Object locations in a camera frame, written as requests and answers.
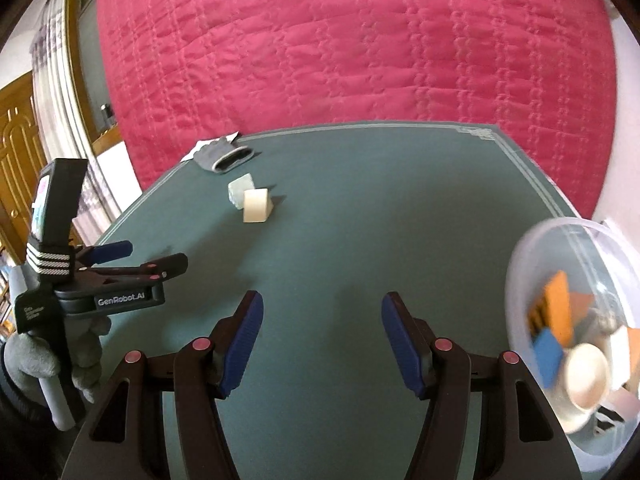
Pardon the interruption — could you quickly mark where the white paper sheet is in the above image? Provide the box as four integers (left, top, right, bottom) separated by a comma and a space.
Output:
181, 131, 240, 162

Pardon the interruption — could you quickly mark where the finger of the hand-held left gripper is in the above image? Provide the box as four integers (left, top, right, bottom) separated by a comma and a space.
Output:
75, 240, 134, 267
75, 252, 189, 288

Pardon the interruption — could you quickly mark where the grey glove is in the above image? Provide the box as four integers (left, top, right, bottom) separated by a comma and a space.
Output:
194, 137, 256, 175

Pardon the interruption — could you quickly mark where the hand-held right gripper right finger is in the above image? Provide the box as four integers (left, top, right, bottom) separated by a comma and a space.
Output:
381, 291, 583, 480

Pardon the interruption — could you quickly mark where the blue wedge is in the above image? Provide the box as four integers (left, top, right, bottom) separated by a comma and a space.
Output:
532, 330, 566, 388

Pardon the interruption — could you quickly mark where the brown rectangular block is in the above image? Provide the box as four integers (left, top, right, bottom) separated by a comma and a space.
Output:
570, 292, 597, 326

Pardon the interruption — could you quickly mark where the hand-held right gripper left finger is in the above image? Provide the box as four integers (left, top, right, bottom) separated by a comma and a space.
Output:
60, 290, 265, 480

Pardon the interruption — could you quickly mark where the red quilted blanket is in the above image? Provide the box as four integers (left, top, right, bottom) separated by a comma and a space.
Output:
95, 0, 618, 221

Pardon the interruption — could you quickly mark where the pale rectangular block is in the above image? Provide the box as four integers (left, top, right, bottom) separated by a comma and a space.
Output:
607, 390, 639, 415

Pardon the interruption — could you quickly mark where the large orange striped wedge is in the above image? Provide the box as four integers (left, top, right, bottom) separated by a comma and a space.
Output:
527, 270, 576, 348

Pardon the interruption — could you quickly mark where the cream wooden wedge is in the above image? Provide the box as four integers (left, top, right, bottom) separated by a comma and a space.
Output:
243, 187, 276, 223

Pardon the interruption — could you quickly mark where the person's left hand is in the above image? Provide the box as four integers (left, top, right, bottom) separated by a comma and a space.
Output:
4, 316, 112, 405

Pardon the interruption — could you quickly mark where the window frame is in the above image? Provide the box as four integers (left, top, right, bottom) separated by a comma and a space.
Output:
65, 0, 126, 161

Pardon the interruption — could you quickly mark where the wooden door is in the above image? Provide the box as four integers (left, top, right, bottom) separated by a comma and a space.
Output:
0, 72, 51, 266

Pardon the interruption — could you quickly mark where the clear plastic container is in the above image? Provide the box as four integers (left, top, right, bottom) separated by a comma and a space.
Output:
504, 217, 640, 471

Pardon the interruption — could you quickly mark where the white zebra striped wedge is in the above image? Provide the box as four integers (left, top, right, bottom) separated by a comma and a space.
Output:
595, 405, 627, 434
228, 173, 257, 210

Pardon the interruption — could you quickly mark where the cream cup with saucer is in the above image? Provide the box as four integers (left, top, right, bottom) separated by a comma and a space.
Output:
550, 342, 612, 433

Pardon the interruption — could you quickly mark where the patterned curtain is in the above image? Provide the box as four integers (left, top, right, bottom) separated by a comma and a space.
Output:
30, 0, 143, 241

